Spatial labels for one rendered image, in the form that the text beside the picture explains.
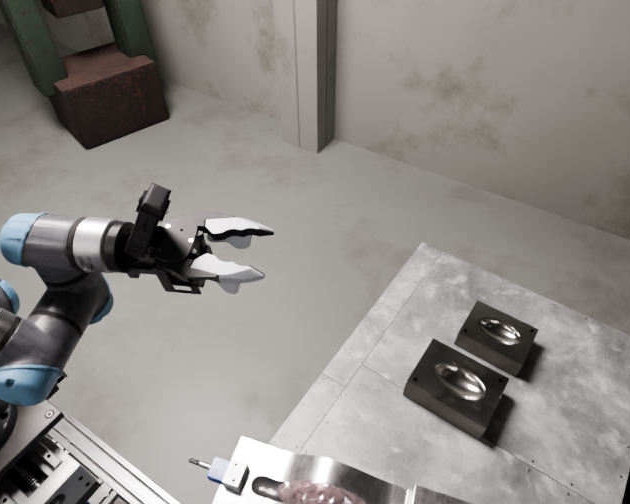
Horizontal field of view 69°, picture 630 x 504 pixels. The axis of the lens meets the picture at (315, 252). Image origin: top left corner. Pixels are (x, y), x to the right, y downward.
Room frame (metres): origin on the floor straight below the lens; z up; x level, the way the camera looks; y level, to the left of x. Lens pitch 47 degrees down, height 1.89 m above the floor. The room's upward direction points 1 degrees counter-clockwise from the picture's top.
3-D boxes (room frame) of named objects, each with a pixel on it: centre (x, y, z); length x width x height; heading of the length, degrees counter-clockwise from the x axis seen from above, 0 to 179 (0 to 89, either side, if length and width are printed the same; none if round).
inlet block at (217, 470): (0.34, 0.22, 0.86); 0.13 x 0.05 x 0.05; 71
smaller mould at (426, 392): (0.53, -0.34, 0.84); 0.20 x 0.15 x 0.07; 54
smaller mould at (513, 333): (0.68, -0.48, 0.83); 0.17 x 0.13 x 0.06; 54
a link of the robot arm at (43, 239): (0.46, 0.37, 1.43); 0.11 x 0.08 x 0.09; 83
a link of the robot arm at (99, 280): (0.44, 0.37, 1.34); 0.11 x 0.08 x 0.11; 173
